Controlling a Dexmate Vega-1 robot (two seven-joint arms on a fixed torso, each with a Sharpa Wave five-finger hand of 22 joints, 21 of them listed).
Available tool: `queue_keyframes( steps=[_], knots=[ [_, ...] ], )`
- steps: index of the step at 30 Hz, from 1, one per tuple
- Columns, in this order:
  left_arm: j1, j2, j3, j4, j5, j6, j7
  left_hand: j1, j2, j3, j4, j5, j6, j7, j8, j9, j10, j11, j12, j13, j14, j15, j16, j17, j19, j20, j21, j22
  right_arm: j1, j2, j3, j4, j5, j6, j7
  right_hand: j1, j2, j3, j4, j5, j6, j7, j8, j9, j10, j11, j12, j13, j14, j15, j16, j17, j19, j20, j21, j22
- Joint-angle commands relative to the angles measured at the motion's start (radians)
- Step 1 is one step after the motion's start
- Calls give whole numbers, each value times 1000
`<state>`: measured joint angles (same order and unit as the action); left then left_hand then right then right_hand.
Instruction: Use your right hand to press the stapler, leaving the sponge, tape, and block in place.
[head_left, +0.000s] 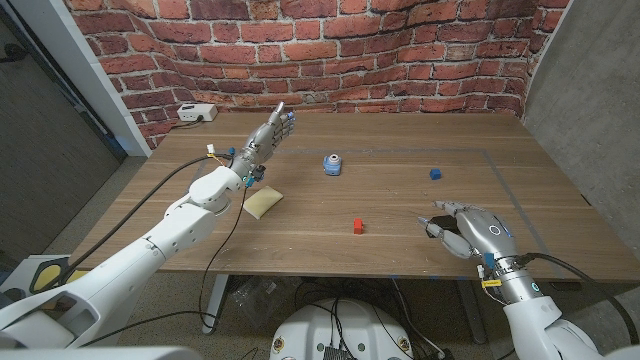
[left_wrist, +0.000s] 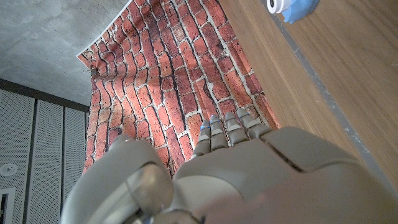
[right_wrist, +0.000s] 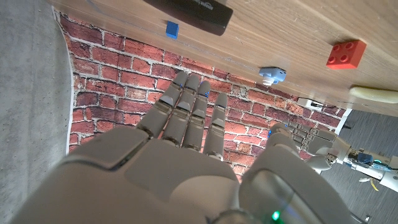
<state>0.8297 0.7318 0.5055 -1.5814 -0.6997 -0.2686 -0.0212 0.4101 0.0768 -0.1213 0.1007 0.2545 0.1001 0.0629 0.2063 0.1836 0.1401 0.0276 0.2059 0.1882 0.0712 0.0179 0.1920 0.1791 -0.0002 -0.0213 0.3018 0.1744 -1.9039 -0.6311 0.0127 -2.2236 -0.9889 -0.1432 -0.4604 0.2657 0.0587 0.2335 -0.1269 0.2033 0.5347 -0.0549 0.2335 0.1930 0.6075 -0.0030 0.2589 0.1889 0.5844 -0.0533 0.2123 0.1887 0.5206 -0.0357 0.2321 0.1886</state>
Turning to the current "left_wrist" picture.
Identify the blue tape dispenser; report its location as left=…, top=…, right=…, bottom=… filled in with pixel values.
left=266, top=0, right=320, bottom=25

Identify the white round ceiling fixture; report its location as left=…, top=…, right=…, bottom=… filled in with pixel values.
left=0, top=162, right=19, bottom=177

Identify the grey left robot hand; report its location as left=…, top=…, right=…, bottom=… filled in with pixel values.
left=60, top=108, right=398, bottom=224

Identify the red brick printed backdrop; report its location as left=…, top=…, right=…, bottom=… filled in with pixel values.
left=76, top=0, right=280, bottom=175

